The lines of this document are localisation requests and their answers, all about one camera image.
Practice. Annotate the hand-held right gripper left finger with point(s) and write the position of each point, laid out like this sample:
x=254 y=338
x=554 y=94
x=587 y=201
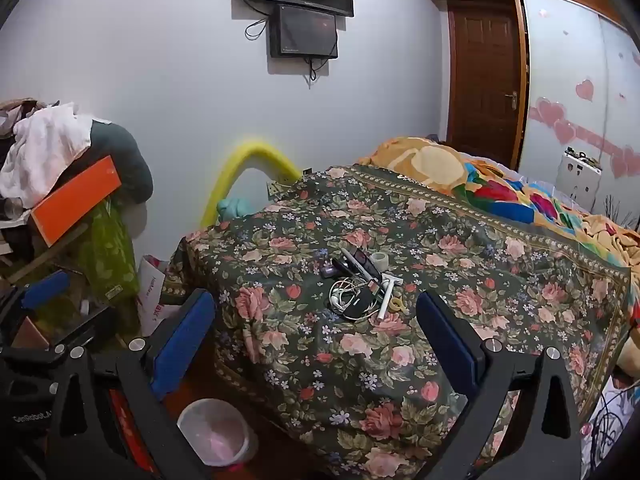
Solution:
x=182 y=345

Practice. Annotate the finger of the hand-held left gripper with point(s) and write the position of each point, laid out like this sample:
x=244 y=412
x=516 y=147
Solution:
x=35 y=355
x=45 y=290

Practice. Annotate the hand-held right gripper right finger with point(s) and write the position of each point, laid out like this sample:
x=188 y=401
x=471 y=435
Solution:
x=450 y=345

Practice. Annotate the yellow scissors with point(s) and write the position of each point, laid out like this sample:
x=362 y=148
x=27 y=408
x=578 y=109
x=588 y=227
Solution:
x=397 y=304

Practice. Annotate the white razor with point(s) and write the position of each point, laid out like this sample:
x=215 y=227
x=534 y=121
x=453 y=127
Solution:
x=387 y=295

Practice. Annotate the white trash bin pink liner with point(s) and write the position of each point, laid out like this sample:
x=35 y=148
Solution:
x=210 y=435

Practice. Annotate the black phone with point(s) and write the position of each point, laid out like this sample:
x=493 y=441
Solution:
x=357 y=306

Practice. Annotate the clear tape roll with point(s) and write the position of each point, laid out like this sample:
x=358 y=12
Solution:
x=380 y=260

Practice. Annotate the white earphones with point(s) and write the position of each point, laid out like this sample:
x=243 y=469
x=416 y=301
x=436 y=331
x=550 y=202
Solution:
x=342 y=290

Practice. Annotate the black sunglasses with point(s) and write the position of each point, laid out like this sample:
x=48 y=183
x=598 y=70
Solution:
x=357 y=261

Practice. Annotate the white plastic bag red print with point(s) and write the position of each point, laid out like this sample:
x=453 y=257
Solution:
x=152 y=295

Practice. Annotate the green floral bag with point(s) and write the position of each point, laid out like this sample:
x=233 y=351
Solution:
x=107 y=255

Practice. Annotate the orange board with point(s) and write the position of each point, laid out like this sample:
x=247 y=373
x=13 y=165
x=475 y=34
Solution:
x=75 y=205

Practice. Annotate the dark floral blanket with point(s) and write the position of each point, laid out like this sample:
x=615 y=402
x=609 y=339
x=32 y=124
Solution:
x=350 y=360

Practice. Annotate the white cloth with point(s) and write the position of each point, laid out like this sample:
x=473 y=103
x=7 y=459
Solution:
x=45 y=145

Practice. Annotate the teal cloth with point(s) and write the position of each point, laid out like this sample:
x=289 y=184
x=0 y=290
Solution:
x=237 y=208

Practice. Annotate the dark green cushion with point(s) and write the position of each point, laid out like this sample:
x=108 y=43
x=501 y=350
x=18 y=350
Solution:
x=125 y=160

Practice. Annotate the colourful printed blanket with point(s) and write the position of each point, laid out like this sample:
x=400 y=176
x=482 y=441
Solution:
x=450 y=170

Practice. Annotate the yellow foam tube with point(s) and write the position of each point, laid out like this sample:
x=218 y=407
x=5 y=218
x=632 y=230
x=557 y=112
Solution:
x=235 y=160

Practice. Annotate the small white cabinet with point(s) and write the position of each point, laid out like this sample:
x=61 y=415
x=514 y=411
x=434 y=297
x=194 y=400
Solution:
x=575 y=180

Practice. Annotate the brown wooden door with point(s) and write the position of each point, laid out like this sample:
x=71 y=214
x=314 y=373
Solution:
x=482 y=75

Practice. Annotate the wardrobe with heart stickers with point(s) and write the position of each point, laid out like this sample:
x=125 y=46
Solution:
x=565 y=60

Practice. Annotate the small black wall monitor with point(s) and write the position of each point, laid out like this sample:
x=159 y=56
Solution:
x=305 y=32

